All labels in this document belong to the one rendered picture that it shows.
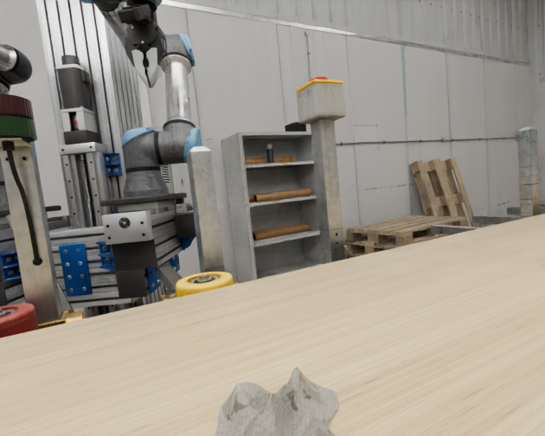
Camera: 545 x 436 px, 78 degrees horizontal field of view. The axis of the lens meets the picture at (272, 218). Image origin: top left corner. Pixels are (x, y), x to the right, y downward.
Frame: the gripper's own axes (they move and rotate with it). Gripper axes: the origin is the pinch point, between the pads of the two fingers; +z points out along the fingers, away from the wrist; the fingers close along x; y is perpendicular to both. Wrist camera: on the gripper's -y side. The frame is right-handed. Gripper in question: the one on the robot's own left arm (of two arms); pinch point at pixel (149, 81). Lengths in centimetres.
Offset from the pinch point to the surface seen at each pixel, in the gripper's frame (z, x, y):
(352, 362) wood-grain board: 42, -33, -63
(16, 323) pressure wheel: 42, 3, -48
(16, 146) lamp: 20.3, 4.7, -40.7
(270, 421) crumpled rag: 40, -28, -70
